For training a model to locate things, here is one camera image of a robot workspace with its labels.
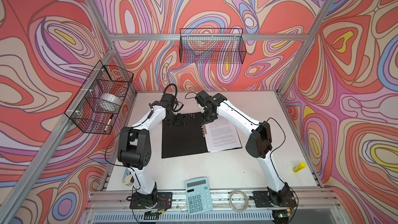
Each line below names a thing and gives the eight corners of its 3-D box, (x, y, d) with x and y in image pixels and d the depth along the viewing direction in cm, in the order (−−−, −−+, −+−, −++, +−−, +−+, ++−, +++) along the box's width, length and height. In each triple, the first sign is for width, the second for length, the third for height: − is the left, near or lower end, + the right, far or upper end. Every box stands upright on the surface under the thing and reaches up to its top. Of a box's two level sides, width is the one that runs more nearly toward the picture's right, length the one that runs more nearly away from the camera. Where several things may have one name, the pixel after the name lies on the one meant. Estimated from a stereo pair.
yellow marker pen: (293, 172, 83) (300, 168, 77) (291, 167, 85) (298, 162, 78) (299, 172, 83) (307, 168, 77) (297, 167, 85) (305, 162, 78)
